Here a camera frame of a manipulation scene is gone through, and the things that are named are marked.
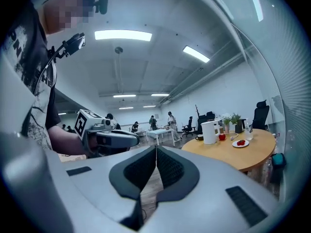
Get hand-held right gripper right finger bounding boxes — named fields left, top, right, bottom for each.
left=145, top=145, right=279, bottom=233

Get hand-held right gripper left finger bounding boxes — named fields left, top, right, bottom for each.
left=60, top=145, right=156, bottom=232

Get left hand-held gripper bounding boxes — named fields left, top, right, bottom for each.
left=74, top=109, right=140, bottom=155

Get white electric kettle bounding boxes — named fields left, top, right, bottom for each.
left=201, top=120, right=221, bottom=145

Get person's left forearm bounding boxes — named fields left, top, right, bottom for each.
left=47, top=125, right=88, bottom=157

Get person's left hand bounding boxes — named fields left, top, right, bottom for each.
left=85, top=133, right=98, bottom=156

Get white desk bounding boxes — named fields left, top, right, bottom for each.
left=146, top=128, right=177, bottom=147

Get black mesh office chair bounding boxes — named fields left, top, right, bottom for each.
left=181, top=116, right=197, bottom=138

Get white plate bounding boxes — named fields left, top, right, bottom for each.
left=232, top=139, right=250, bottom=148

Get dark brown square pot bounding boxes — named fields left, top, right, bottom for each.
left=234, top=119, right=244, bottom=134

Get clear plastic water bottle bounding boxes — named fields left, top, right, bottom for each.
left=244, top=121, right=254, bottom=141

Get ceiling light panels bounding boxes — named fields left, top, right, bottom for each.
left=58, top=0, right=264, bottom=116

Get person's black printed t-shirt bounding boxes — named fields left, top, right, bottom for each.
left=1, top=1, right=62, bottom=150

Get person's head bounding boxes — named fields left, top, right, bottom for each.
left=40, top=0, right=96, bottom=35

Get black chest camera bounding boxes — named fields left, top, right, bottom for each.
left=61, top=32, right=86, bottom=57

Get black head camera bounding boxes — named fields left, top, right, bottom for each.
left=93, top=0, right=109, bottom=16

